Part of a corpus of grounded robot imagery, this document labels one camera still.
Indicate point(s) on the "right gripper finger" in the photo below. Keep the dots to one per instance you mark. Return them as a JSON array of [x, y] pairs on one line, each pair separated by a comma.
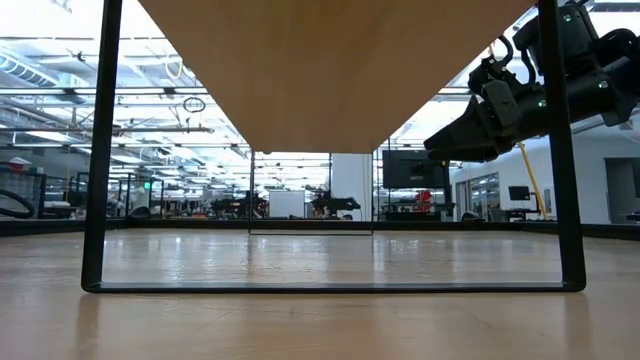
[[475, 154], [460, 130]]

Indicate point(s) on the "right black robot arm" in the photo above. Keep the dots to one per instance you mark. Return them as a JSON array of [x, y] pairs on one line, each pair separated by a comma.
[[600, 75]]

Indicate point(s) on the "black background robot arm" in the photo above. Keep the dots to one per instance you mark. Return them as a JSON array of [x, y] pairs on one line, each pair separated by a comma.
[[240, 205], [332, 204]]

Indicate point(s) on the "small black monitor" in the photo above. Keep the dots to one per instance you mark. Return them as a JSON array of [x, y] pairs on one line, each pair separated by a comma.
[[519, 193]]

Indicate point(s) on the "white board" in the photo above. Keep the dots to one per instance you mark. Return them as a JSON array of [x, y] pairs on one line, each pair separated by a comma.
[[286, 204]]

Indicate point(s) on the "background storage rack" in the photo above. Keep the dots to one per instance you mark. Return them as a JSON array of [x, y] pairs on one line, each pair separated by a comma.
[[55, 195]]

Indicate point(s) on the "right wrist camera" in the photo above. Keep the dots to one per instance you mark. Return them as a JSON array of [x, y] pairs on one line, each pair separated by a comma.
[[487, 72]]

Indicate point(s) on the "wooden shelf black frame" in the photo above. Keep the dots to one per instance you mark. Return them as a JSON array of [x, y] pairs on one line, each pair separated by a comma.
[[340, 75]]

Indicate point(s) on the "black table frame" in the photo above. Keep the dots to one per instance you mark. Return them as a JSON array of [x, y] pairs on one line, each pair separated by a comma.
[[310, 225]]

